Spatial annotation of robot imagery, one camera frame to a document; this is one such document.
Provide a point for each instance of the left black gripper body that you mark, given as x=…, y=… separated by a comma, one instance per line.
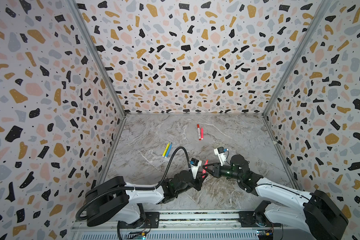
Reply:
x=196, y=176

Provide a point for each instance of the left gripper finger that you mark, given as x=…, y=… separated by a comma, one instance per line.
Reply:
x=197, y=184
x=201, y=175

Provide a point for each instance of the yellow highlighter pen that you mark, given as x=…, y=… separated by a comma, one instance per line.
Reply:
x=166, y=149

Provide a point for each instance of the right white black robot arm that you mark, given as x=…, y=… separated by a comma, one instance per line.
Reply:
x=314, y=213

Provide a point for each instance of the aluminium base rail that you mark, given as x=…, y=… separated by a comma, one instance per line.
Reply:
x=190, y=225

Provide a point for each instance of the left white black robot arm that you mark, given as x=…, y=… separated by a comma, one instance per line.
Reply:
x=122, y=201

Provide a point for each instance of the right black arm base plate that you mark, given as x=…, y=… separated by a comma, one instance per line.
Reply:
x=255, y=218

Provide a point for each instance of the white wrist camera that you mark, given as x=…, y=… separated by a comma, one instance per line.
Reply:
x=194, y=168
x=222, y=153

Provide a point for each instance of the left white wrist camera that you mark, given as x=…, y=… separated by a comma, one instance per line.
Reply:
x=194, y=168

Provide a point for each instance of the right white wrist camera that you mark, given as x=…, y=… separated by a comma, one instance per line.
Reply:
x=222, y=153

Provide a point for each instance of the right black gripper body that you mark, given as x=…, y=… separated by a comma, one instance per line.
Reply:
x=217, y=170

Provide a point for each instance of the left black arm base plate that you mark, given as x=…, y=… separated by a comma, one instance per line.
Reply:
x=150, y=221

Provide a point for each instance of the blue green pen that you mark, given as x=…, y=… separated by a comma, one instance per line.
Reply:
x=168, y=150

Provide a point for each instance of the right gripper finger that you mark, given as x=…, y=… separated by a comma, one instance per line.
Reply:
x=214, y=167
x=215, y=172

